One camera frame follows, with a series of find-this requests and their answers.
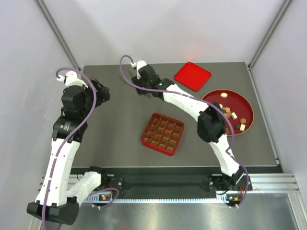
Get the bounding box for metal tongs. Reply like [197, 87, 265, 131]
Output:
[120, 71, 151, 98]

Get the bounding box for white square chocolate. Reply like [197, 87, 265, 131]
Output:
[239, 124, 246, 132]

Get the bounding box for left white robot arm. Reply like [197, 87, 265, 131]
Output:
[26, 78, 110, 225]

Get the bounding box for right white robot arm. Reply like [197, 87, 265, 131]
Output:
[131, 61, 244, 190]

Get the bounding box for red chocolate box tray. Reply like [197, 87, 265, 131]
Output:
[141, 113, 185, 156]

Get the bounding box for red square box lid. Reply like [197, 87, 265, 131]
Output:
[174, 62, 212, 92]

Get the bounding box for round red plate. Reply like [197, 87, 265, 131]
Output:
[202, 89, 254, 136]

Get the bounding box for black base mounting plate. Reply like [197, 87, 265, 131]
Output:
[81, 167, 252, 194]

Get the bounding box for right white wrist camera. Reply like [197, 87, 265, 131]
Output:
[130, 60, 147, 79]

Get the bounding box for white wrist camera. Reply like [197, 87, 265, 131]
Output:
[130, 60, 147, 79]
[57, 71, 88, 88]

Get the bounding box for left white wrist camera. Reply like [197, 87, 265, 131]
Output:
[57, 71, 88, 88]

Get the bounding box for aluminium front rail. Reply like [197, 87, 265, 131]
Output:
[38, 174, 300, 204]

